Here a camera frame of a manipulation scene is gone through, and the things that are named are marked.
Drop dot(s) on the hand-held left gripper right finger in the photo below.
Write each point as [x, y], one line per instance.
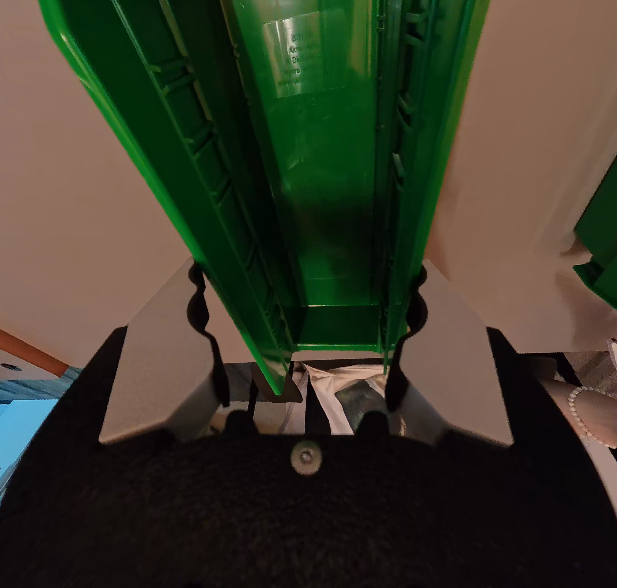
[453, 371]

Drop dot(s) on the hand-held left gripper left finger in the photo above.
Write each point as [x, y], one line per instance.
[154, 371]

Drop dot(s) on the green plastic bin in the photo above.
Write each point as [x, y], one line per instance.
[600, 222]
[313, 164]

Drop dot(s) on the person's right forearm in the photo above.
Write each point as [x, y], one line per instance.
[597, 414]

